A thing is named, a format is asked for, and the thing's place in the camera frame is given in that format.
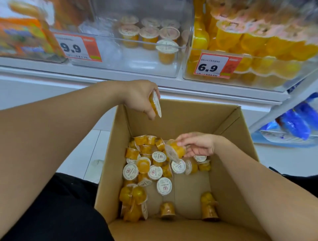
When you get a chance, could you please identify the person's black trousers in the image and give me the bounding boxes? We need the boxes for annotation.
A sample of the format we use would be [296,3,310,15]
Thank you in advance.
[0,167,318,241]

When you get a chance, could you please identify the brown cardboard box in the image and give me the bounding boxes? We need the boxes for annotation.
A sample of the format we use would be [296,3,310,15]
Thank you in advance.
[94,98,271,241]

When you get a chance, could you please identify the person's left forearm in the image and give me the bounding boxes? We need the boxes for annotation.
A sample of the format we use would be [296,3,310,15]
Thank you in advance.
[0,80,130,236]

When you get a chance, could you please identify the person's right forearm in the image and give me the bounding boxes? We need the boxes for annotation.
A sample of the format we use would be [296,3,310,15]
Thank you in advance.
[213,135,318,241]

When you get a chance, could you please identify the pile of yellow jelly cups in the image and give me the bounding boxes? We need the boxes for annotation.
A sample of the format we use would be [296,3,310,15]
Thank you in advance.
[119,135,220,223]

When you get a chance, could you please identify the crumpled clear plastic bag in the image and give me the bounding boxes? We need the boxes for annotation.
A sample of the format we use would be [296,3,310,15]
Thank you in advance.
[79,15,122,60]

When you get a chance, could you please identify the blue snack bags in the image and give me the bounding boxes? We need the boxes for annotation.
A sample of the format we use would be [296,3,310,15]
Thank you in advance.
[259,93,318,141]

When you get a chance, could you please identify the person's white shoe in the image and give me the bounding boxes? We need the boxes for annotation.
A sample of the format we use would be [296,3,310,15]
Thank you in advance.
[88,160,105,184]

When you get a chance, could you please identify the person's left hand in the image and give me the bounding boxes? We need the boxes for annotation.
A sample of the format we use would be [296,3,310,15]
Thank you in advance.
[122,80,161,121]

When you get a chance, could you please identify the pile of orange snack packets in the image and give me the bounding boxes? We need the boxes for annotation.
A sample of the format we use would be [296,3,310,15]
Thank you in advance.
[0,0,92,63]

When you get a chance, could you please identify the white sausage packet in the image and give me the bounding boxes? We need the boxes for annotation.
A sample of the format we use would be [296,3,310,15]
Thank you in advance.
[0,0,55,25]

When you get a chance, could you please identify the yellow jelly cup white lid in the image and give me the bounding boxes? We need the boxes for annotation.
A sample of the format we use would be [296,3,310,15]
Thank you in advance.
[164,139,186,164]
[148,90,162,119]

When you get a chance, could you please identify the cluster of white-lid jelly cups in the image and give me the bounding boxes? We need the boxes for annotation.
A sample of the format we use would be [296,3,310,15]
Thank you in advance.
[119,15,190,65]

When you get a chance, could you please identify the person's right hand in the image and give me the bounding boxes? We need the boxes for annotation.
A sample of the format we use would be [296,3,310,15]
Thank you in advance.
[175,132,220,158]

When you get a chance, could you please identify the orange white price tag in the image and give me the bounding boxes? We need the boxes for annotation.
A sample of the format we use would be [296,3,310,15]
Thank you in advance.
[53,32,102,63]
[193,52,243,79]

